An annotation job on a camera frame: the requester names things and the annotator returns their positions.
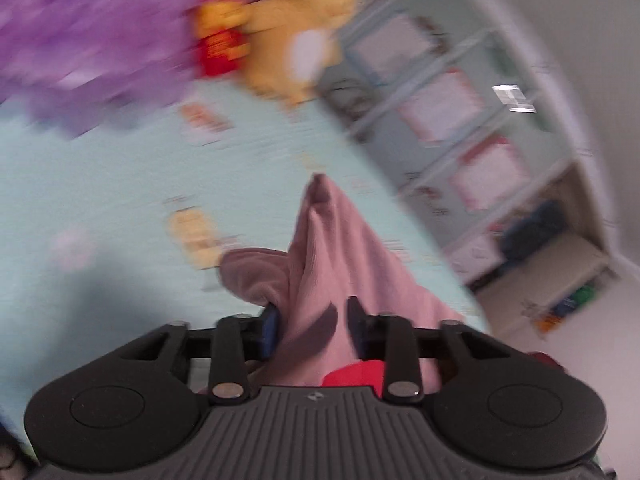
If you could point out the blue bag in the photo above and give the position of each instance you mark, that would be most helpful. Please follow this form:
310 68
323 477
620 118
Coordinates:
565 306

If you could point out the pink bordered poster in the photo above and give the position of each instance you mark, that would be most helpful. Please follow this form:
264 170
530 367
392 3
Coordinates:
490 175

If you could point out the sliding door wardrobe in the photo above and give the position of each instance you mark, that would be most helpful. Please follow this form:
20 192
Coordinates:
450 125

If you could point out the green bag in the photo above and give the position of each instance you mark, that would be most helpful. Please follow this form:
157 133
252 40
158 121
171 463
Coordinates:
585 294

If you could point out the orange bordered poster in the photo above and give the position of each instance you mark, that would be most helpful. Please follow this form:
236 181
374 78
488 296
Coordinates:
442 107

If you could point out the white door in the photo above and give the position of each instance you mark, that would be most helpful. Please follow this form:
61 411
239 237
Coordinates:
540 275

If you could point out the white drawer cabinet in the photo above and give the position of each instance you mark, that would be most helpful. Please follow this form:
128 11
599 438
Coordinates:
475 255

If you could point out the person's left forearm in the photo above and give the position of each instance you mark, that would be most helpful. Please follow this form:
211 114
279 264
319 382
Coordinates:
15 455

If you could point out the blue bordered poster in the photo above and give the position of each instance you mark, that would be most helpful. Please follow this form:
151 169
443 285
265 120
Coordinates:
395 45

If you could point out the pink shirt with red print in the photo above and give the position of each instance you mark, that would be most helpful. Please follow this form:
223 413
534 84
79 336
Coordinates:
330 280

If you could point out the red plush toy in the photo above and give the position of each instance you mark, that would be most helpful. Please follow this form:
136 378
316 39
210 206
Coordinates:
220 30

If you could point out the bee printed mint bedspread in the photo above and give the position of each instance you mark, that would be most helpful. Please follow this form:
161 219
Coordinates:
125 220

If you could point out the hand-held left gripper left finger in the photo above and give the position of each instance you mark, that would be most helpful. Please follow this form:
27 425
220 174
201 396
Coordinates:
267 330

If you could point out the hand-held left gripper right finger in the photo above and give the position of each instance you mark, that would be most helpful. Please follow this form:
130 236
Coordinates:
355 327

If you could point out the orange packets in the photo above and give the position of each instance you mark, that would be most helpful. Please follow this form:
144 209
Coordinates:
550 324

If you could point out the yellow plush toy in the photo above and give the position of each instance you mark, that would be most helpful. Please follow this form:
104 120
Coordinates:
300 25

